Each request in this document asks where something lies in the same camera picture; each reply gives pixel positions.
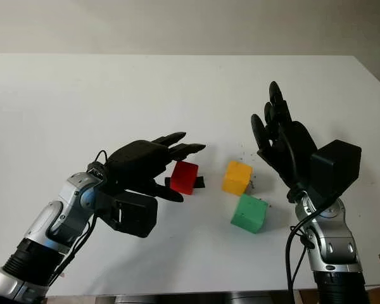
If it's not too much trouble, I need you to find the red wooden block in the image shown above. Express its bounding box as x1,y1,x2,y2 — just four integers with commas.
170,160,200,195

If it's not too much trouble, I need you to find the green wooden block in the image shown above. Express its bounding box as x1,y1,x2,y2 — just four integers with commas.
230,193,269,234

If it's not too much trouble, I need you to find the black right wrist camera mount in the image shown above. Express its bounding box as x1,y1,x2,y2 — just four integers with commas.
309,139,363,207

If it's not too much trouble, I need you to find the yellow wooden block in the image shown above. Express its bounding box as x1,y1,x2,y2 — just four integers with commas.
222,160,253,195

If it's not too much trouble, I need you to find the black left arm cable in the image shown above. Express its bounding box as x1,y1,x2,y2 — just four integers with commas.
49,149,110,288

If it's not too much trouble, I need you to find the black tape strip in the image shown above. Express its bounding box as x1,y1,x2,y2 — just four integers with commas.
164,174,206,190

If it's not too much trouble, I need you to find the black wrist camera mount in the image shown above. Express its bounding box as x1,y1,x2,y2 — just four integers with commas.
309,139,363,207
96,189,159,239

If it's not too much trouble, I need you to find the dark robot torso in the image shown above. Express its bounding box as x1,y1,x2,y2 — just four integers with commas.
113,293,305,304

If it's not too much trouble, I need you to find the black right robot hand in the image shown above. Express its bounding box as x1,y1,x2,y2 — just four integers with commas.
250,80,319,191

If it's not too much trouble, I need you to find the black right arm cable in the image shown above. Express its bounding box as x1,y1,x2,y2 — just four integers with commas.
277,125,340,304

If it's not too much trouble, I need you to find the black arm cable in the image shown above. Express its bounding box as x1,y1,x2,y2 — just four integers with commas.
277,125,340,304
49,149,110,288

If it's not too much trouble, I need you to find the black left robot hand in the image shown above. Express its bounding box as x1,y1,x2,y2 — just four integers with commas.
104,131,207,203

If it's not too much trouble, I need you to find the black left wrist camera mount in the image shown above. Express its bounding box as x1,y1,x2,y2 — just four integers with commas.
96,189,159,239

